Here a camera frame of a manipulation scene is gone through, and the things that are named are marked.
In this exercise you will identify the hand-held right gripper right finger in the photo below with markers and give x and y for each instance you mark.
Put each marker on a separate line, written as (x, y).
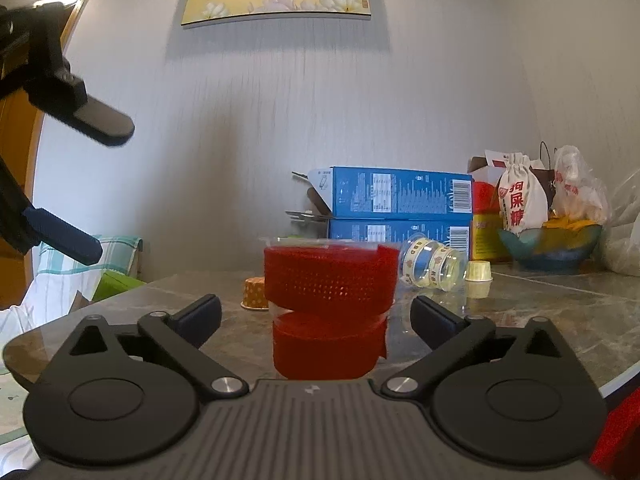
(429, 321)

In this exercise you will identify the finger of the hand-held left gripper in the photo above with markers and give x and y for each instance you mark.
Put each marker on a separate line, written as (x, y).
(65, 241)
(102, 122)

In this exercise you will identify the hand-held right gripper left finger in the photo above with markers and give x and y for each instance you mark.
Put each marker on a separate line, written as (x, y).
(202, 314)

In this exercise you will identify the clear cup with patterned bands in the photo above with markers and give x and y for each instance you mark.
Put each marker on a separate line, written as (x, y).
(434, 263)

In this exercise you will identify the small orange paper cup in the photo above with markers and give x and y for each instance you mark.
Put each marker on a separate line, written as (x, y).
(255, 294)

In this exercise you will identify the small yellow paper cup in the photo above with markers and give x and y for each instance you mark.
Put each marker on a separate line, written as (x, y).
(478, 280)

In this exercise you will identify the red mesh wrapped plastic cup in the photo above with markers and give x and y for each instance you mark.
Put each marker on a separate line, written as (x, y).
(327, 305)

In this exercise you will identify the checked blanket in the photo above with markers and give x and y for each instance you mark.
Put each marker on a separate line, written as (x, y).
(55, 280)

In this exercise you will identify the green box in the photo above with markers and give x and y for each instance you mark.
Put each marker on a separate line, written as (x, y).
(117, 285)

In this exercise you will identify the wooden door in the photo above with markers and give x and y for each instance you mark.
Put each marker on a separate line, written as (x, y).
(17, 160)

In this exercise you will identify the yellow and red box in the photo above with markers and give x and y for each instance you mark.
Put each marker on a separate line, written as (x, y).
(486, 237)

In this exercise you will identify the blue carton box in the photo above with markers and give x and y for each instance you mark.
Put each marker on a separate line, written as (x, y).
(370, 232)
(395, 191)

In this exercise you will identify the blue glass bowl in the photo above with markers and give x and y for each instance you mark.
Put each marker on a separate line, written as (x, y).
(547, 252)

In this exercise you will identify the brown paper bag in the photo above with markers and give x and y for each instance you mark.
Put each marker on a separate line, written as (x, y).
(547, 172)

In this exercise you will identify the white plastic bag red print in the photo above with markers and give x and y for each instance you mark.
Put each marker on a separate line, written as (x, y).
(577, 185)

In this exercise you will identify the clear plastic bag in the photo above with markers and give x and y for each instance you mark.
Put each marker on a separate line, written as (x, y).
(622, 230)

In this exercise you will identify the red cloth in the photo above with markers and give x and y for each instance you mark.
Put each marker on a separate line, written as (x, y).
(620, 425)

